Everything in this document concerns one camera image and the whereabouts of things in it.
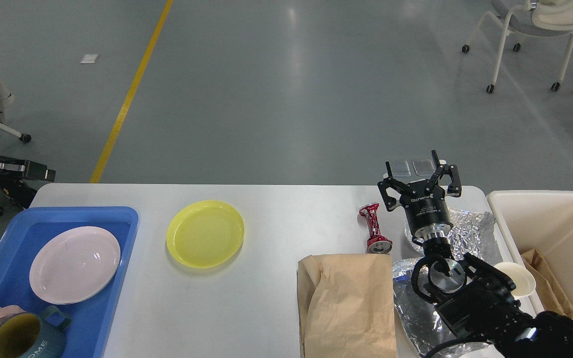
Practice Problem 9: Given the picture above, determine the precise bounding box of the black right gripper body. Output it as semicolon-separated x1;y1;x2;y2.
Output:
404;179;453;239

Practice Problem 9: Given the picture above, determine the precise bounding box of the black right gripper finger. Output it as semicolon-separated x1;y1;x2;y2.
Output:
427;150;463;197
378;161;411;212

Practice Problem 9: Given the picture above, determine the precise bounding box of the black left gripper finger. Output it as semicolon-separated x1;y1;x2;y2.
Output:
0;158;56;182

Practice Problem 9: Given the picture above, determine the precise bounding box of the teal mug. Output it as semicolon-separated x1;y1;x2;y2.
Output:
0;305;72;358

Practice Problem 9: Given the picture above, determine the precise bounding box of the yellow plate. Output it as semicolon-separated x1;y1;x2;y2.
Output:
166;200;245;269

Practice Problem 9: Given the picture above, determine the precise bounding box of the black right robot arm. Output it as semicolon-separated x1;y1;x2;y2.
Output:
378;150;573;358

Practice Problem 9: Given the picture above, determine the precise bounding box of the crushed red can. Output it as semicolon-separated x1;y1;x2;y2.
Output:
358;202;393;254

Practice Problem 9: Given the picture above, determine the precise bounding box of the brown paper bag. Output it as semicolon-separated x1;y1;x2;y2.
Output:
296;254;398;358

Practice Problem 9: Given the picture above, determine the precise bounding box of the blue plastic tray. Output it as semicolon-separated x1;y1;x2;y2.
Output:
0;206;139;358

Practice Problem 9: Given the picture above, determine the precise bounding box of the crumpled aluminium foil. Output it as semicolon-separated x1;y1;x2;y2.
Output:
392;209;503;357

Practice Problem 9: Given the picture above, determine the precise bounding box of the white paper cup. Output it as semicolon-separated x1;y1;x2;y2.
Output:
494;262;536;299

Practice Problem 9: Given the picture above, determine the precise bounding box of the cream plastic bin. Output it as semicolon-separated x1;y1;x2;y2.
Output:
487;190;573;304

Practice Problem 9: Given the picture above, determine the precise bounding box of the brown paper in bin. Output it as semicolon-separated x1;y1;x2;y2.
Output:
520;249;573;319

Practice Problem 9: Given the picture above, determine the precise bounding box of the white office chair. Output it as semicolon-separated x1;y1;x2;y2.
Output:
462;0;573;94

